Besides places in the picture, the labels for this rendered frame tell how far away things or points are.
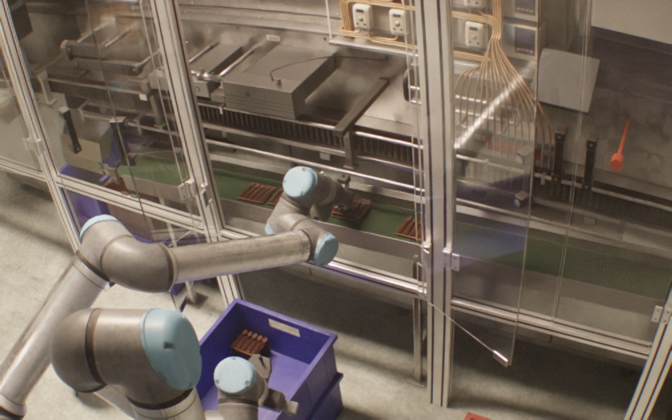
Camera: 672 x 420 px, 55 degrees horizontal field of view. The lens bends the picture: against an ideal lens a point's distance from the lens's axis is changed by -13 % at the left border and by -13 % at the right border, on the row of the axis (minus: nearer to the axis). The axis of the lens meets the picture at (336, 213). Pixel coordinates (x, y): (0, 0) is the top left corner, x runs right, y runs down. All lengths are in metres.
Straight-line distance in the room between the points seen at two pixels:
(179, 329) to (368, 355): 1.88
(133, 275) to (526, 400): 1.59
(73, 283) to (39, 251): 2.06
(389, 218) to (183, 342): 1.41
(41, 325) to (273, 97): 1.05
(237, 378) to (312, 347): 0.93
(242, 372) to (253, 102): 1.07
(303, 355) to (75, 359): 1.56
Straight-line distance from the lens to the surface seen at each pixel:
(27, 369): 1.82
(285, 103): 2.29
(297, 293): 3.11
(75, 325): 1.06
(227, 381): 1.56
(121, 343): 1.02
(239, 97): 2.38
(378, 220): 2.34
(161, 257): 1.66
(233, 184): 2.63
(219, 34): 2.76
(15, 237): 3.99
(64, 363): 1.08
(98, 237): 1.73
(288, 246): 1.89
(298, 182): 2.03
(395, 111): 2.51
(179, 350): 1.01
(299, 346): 2.50
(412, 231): 2.26
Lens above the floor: 2.20
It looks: 39 degrees down
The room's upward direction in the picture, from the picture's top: 7 degrees counter-clockwise
